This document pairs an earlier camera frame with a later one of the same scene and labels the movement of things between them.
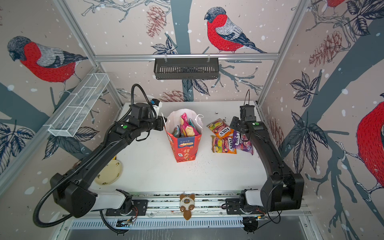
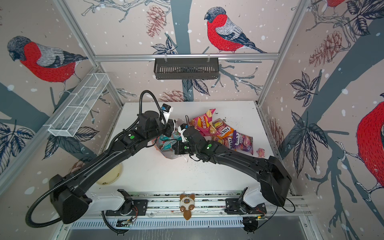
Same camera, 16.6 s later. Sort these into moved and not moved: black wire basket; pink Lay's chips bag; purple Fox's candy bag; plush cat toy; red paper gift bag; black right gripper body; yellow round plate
Moved: pink Lay's chips bag; black right gripper body; red paper gift bag
Not moved: plush cat toy; black wire basket; purple Fox's candy bag; yellow round plate
